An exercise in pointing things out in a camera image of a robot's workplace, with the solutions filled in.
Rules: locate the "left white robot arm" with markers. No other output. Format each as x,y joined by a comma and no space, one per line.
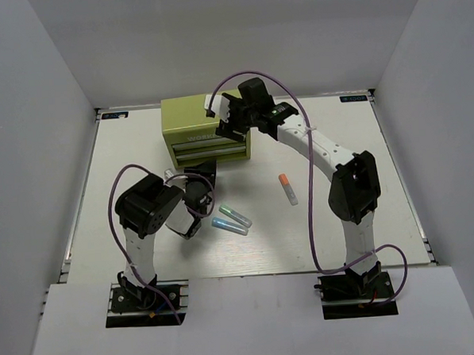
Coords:
180,202

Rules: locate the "orange cap highlighter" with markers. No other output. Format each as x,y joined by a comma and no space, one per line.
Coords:
285,184

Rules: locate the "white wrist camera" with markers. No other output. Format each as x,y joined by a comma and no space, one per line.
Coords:
169,174
217,106

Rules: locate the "blue corner label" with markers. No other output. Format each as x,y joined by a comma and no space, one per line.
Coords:
114,115
353,98

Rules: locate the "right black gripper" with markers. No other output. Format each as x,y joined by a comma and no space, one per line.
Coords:
229,128

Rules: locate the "right blue corner label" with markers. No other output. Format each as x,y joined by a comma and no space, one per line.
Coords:
353,98

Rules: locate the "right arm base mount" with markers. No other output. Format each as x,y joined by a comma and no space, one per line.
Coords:
341,299

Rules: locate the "left blue corner label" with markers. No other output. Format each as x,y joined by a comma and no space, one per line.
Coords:
114,115

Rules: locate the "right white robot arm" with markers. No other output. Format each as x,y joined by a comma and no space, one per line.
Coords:
354,185

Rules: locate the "green cap highlighter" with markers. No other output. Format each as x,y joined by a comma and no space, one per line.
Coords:
236,216

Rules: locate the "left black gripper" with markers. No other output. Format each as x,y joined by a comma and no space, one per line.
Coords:
207,169

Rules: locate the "green metal drawer chest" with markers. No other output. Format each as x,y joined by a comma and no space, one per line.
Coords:
190,135

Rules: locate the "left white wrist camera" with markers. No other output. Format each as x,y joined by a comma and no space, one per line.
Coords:
169,174

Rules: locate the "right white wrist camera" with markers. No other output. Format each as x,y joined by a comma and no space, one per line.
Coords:
217,106

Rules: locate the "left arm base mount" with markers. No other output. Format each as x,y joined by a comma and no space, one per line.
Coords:
125,310

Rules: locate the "blue cap highlighter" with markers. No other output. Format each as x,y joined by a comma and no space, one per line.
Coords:
232,227

